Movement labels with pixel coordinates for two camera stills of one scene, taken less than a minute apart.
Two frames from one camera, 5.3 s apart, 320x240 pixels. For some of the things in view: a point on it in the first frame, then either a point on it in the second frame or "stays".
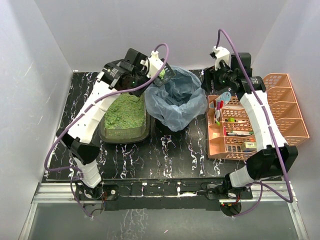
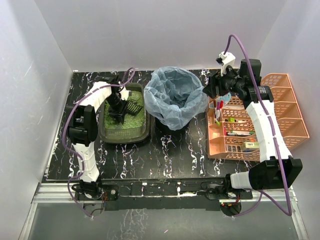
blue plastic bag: x=177 y=101 stays
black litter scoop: x=169 y=74 -> x=133 y=107
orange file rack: x=286 y=108 stays
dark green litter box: x=126 y=120 stays
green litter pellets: x=127 y=111 stays
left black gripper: x=155 y=79 -> x=119 y=111
